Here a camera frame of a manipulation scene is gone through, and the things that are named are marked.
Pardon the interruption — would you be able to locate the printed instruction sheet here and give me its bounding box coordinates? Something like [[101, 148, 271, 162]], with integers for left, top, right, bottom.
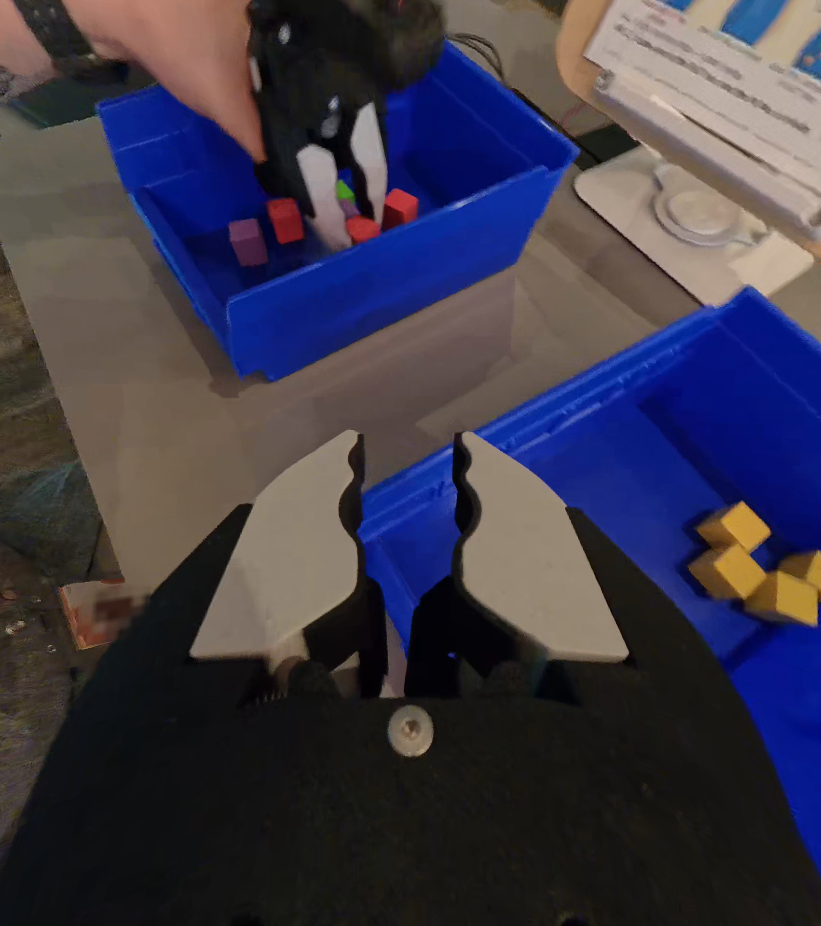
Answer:
[[584, 0, 821, 218]]

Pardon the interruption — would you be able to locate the blue plastic bin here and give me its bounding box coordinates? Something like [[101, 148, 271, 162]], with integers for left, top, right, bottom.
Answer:
[[358, 286, 821, 912], [96, 40, 581, 382]]

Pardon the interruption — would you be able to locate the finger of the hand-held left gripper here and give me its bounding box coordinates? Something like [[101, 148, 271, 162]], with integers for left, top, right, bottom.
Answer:
[[297, 145, 355, 252], [349, 101, 390, 227]]

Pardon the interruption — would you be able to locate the yellow cube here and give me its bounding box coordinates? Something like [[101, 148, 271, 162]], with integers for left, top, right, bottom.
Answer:
[[696, 501, 772, 552], [780, 550, 821, 606], [743, 572, 819, 626], [687, 544, 767, 600]]

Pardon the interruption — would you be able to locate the black cable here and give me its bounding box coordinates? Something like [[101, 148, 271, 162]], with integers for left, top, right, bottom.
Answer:
[[450, 32, 506, 81]]

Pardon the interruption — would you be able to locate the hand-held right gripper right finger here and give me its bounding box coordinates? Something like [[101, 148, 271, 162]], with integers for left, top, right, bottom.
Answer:
[[454, 432, 629, 662]]

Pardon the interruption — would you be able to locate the person's left hand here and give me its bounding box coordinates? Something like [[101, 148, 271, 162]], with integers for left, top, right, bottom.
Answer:
[[88, 0, 268, 162]]

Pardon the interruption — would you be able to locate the black wrist strap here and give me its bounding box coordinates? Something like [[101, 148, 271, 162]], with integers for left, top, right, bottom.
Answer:
[[13, 0, 129, 81]]

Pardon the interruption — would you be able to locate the white clip bar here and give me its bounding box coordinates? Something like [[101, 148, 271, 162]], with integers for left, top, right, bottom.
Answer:
[[593, 71, 821, 243]]

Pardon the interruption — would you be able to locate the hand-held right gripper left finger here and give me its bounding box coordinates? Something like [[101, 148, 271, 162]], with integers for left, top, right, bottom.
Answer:
[[190, 432, 368, 661]]

